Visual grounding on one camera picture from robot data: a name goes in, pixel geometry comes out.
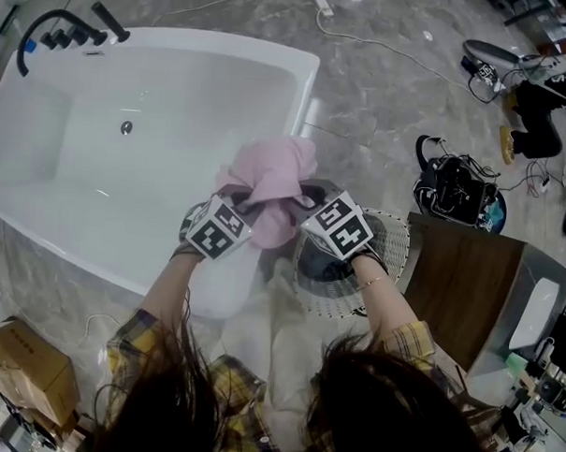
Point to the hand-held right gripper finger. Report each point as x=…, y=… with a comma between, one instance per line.
x=303, y=210
x=329, y=188

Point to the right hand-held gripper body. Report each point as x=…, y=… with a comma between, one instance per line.
x=339, y=227

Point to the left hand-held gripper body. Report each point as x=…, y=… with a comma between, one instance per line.
x=215, y=231

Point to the pink cloth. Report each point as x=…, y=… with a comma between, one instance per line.
x=271, y=173

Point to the woven laundry basket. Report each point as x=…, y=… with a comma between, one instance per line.
x=390, y=244

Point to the person's right forearm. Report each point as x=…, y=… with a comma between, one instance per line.
x=382, y=304

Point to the person's left forearm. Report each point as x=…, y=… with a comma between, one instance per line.
x=167, y=295

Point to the white bathtub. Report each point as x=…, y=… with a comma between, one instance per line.
x=125, y=190

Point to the chrome bathtub drain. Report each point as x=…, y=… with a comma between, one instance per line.
x=126, y=128

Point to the dark wooden vanity cabinet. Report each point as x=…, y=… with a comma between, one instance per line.
x=463, y=284

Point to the person's yellow plaid shirt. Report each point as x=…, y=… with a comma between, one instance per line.
x=237, y=406

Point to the white power strip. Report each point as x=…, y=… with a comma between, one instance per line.
x=321, y=1

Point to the grey round dish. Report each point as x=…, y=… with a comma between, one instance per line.
x=487, y=50

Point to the white rectangular sink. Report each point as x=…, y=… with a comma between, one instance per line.
x=537, y=311

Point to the black hand shower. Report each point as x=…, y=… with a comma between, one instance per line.
x=109, y=21

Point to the green rectangular block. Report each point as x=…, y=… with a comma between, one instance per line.
x=517, y=362

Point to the large cardboard box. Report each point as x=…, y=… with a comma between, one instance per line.
x=28, y=373

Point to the small blue cup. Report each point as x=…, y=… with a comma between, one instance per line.
x=31, y=46

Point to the black curved faucet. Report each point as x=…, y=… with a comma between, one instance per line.
x=29, y=29

